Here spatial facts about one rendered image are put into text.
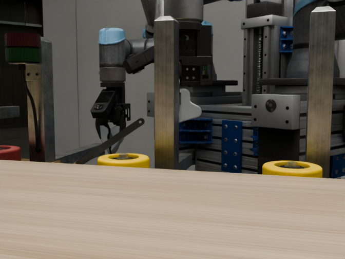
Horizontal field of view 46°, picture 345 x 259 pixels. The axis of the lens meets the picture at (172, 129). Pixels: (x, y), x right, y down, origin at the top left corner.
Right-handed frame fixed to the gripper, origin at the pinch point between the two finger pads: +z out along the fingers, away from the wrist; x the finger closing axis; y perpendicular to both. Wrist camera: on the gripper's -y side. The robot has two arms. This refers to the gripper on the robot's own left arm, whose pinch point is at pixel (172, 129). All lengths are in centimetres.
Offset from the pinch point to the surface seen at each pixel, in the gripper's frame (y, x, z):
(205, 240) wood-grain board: -1.4, -49.6, 3.2
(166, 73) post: -1.8, -9.7, -10.5
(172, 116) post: -0.7, -10.1, -3.3
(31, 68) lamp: -26.1, -1.2, -11.7
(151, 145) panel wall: 3, 280, 44
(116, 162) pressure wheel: -9.7, -19.9, 2.7
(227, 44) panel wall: 64, 252, -42
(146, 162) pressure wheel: -5.4, -18.1, 3.0
